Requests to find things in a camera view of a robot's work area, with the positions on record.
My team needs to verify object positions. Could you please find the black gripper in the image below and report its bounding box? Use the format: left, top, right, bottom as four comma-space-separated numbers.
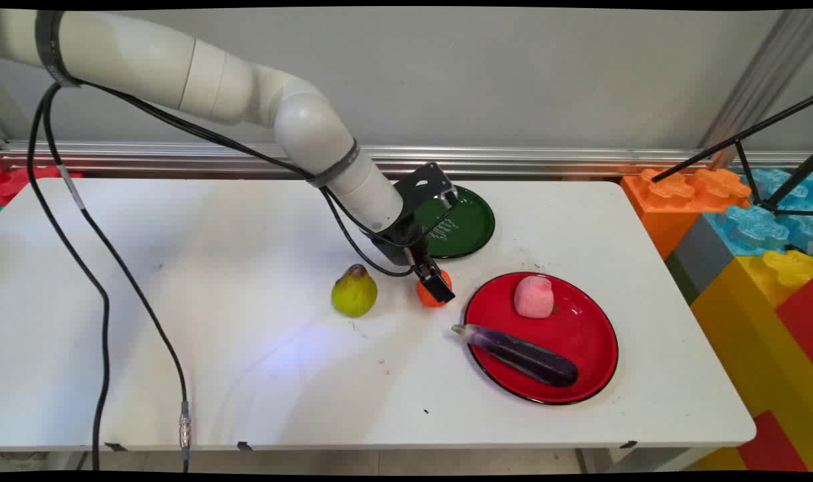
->
365, 220, 456, 306

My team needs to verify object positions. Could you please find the purple toy eggplant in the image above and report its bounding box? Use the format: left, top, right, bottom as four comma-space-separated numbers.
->
452, 323, 579, 388

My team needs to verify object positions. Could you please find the orange toy fruit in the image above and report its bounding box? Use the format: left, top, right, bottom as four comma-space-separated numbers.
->
416, 268, 454, 309

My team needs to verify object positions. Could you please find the dark green round plate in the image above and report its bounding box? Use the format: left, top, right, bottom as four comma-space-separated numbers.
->
413, 185, 496, 260

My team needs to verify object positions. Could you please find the yellow-green toy pear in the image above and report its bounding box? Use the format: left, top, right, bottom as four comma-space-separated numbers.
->
331, 264, 379, 318

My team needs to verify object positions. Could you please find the pink toy peach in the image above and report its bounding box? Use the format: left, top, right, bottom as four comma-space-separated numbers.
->
513, 275, 555, 319

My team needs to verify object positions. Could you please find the red bowl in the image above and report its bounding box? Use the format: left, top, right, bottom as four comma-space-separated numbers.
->
464, 271, 620, 406

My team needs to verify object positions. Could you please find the orange giant building block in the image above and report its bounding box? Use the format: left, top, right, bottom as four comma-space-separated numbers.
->
620, 167, 753, 260

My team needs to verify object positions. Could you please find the grey giant building block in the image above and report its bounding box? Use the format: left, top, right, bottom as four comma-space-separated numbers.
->
666, 214, 738, 306

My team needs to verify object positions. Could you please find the yellow giant building block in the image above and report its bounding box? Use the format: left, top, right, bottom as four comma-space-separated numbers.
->
687, 250, 813, 472

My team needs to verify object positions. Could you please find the blue giant building block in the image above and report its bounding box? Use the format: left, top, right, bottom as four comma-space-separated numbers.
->
704, 167, 813, 258

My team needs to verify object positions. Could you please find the black tripod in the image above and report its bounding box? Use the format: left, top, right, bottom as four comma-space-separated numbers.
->
650, 95, 813, 217

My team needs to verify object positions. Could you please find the red giant building block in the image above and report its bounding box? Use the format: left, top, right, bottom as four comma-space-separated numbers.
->
774, 280, 813, 366
0, 165, 84, 208

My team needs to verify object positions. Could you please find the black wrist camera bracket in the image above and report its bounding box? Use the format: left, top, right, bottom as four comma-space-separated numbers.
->
393, 162, 459, 225

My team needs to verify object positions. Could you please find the grey arm strap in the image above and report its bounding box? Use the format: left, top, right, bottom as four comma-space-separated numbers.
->
306, 139, 361, 189

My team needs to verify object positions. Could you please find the horizontal aluminium rail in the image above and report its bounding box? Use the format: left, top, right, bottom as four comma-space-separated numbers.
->
0, 139, 813, 180

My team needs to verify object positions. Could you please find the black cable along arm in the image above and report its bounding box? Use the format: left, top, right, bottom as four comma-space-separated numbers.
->
72, 77, 420, 278

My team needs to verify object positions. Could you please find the black cable with silver connector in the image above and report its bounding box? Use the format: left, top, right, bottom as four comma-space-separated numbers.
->
43, 84, 193, 473

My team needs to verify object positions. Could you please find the plain black hanging cable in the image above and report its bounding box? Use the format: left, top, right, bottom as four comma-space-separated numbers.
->
27, 84, 110, 471

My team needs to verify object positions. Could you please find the black arm strap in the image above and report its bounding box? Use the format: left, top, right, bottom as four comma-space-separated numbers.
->
34, 10, 80, 88

